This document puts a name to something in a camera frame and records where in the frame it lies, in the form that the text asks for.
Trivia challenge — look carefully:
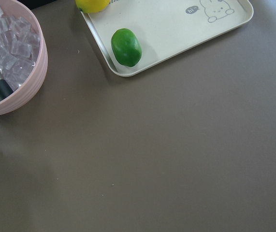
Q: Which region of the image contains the pink bowl with ice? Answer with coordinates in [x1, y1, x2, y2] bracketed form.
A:
[0, 0, 48, 115]

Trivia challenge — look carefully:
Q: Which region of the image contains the green lime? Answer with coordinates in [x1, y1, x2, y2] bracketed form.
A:
[111, 28, 142, 67]

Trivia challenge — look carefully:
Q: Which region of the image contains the cream serving tray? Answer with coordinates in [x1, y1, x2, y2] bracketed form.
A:
[83, 0, 254, 77]

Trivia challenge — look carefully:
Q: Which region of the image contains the yellow lemon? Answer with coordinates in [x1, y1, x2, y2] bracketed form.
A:
[75, 0, 110, 14]

